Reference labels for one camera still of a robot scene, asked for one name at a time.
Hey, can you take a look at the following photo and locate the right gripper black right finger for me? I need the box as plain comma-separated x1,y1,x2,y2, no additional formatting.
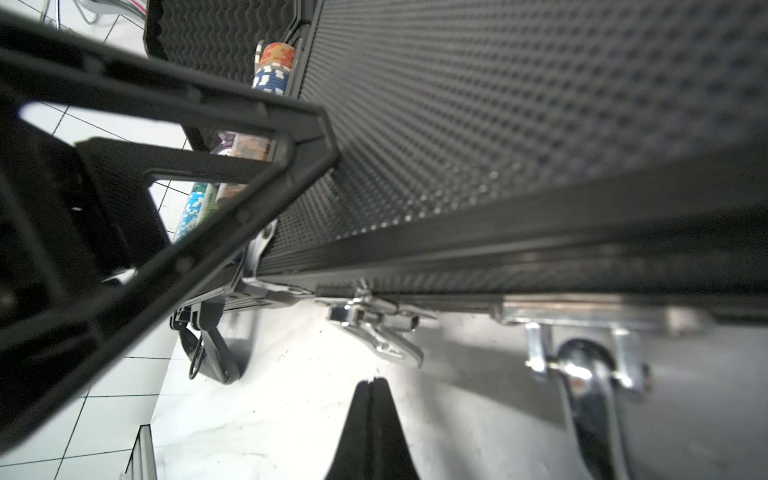
371,378,419,479

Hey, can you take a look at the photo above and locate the black poker case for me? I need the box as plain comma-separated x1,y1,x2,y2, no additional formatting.
239,0,768,480
145,1,335,385

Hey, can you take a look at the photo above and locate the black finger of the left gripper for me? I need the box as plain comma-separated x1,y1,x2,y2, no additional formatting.
0,11,342,451
74,136,283,277

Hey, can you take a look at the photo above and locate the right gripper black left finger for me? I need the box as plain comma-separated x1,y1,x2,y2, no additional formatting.
326,381,372,480

